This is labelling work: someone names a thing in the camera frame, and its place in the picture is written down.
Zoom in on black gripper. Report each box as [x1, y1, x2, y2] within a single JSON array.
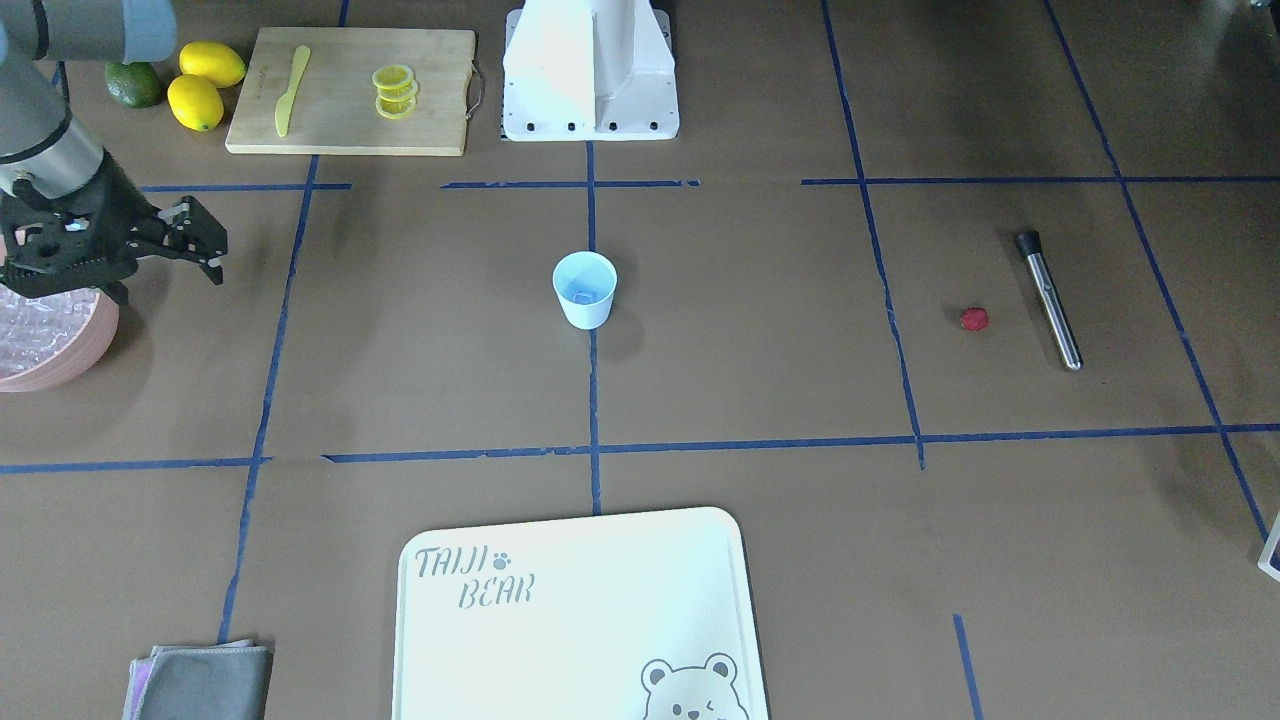
[[3, 154, 228, 306]]

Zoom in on ice cubes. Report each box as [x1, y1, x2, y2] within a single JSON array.
[[564, 284, 602, 306], [1, 287, 101, 380]]

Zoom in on light blue cup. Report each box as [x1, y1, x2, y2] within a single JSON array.
[[552, 251, 620, 331]]

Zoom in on red strawberry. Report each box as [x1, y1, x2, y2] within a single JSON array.
[[960, 306, 989, 332]]

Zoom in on steel muddler black tip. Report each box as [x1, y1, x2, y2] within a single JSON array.
[[1015, 231, 1083, 372]]

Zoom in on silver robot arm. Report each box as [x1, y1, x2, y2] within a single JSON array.
[[1, 1, 228, 305]]

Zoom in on ice cubes in bowl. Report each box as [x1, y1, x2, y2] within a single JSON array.
[[1, 287, 101, 380]]

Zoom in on white cup rack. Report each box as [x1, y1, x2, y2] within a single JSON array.
[[1256, 514, 1280, 582]]

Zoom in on pink bowl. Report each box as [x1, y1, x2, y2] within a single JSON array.
[[1, 287, 119, 395]]

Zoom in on green avocado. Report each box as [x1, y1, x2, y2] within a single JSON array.
[[104, 61, 165, 109]]

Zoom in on yellow plastic knife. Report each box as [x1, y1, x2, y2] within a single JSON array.
[[273, 45, 311, 138]]

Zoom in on wooden cutting board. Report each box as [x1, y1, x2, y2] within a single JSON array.
[[225, 26, 477, 158]]

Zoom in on grey folded cloth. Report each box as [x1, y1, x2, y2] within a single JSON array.
[[122, 639, 273, 719]]

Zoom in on cream bear tray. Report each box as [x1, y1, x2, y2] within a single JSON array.
[[390, 507, 771, 719]]

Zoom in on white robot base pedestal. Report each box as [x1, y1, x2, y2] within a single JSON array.
[[500, 1, 680, 142]]

